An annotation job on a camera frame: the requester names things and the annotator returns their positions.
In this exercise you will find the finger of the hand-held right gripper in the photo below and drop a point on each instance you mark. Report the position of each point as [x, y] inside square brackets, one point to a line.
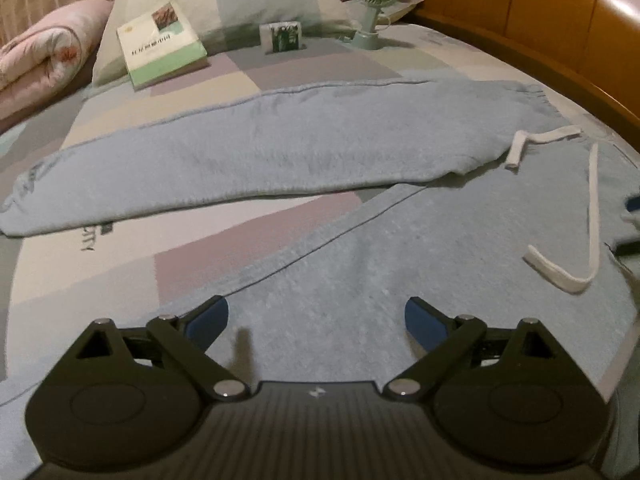
[632, 209]

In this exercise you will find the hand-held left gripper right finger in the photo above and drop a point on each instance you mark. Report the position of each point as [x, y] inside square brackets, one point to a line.
[425, 322]

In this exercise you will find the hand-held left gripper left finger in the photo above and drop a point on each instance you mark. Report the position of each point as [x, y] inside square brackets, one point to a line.
[207, 320]

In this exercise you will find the light grey sweatpants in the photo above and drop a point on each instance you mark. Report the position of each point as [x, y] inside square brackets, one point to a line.
[300, 145]

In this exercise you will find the patchwork bed sheet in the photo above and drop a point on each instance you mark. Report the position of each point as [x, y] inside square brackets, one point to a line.
[125, 240]

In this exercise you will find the wooden headboard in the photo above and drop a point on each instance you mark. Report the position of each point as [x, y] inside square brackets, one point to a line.
[500, 10]

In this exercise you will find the green and white book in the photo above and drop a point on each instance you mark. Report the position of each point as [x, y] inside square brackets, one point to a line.
[160, 45]

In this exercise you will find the small printed box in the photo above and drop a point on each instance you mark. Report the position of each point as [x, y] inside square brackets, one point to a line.
[281, 36]

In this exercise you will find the pink folded quilt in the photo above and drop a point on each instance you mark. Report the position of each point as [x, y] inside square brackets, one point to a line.
[40, 60]

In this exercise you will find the large patchwork pillow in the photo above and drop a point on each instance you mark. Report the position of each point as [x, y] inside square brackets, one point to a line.
[240, 5]

